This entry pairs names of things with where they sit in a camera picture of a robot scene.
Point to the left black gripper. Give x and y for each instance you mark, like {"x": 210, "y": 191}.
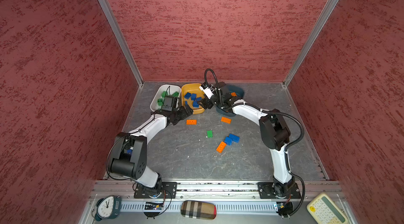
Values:
{"x": 184, "y": 114}

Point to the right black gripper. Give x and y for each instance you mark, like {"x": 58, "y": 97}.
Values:
{"x": 206, "y": 101}

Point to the green lego cluster top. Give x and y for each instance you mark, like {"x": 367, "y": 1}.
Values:
{"x": 160, "y": 101}

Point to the green lego small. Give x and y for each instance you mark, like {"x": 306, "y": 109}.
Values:
{"x": 209, "y": 134}

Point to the blue lego pair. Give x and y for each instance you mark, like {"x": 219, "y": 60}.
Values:
{"x": 229, "y": 140}

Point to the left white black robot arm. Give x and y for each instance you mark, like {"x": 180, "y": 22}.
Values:
{"x": 128, "y": 155}

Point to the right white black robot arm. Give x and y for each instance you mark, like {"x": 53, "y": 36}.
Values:
{"x": 273, "y": 130}

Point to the teal rectangular container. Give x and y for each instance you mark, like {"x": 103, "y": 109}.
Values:
{"x": 240, "y": 93}

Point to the white rectangular container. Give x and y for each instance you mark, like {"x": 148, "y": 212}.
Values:
{"x": 166, "y": 87}

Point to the yellow rectangular container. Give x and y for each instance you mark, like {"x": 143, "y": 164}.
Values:
{"x": 192, "y": 88}

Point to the plaid fabric pouch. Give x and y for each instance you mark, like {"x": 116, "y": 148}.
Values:
{"x": 198, "y": 210}

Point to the green analog clock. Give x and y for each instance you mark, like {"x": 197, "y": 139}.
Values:
{"x": 108, "y": 208}

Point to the yellow green calculator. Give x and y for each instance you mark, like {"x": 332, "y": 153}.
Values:
{"x": 325, "y": 211}

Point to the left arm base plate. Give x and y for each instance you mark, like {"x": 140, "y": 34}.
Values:
{"x": 164, "y": 190}

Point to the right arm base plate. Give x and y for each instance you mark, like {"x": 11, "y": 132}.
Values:
{"x": 267, "y": 190}

